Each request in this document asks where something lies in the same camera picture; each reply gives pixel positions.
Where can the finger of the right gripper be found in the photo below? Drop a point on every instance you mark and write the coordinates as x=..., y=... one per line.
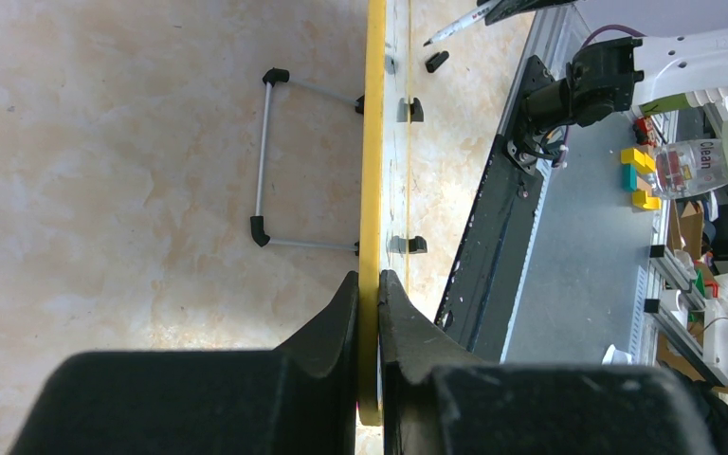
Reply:
x=505, y=9

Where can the lower yellow toy block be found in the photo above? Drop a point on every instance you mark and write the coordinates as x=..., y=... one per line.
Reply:
x=645, y=201

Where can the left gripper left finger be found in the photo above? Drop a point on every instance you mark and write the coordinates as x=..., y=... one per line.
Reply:
x=318, y=388

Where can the teal toy block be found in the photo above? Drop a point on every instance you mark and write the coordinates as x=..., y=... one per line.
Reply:
x=629, y=178

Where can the white marker pen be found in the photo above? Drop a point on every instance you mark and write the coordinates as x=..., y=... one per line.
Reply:
x=471, y=18

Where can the cardboard box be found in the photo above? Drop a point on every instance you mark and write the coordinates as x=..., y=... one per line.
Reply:
x=685, y=228

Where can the upper yellow toy block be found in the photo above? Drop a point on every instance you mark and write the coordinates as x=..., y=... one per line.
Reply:
x=641, y=161

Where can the aluminium frame rail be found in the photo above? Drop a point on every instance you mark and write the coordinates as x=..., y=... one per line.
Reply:
x=672, y=309

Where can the whiteboard wire stand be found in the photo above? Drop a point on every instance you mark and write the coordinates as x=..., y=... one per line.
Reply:
x=277, y=184

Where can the yellow-framed whiteboard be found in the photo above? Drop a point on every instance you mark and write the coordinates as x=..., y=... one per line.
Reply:
x=390, y=109

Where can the black marker cap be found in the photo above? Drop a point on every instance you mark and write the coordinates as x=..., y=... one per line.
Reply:
x=435, y=61

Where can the white cable duct rail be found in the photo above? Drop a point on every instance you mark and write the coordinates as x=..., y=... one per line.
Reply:
x=544, y=171

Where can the yellow toy block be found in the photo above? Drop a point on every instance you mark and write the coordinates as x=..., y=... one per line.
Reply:
x=645, y=201
x=641, y=161

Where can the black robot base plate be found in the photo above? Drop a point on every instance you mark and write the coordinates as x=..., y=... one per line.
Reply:
x=480, y=293

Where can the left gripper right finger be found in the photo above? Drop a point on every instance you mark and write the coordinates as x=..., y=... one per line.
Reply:
x=415, y=355

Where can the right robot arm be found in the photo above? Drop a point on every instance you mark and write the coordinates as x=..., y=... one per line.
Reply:
x=647, y=75

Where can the clear cleaner spray bottle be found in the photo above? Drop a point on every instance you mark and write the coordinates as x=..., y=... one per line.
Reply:
x=691, y=167

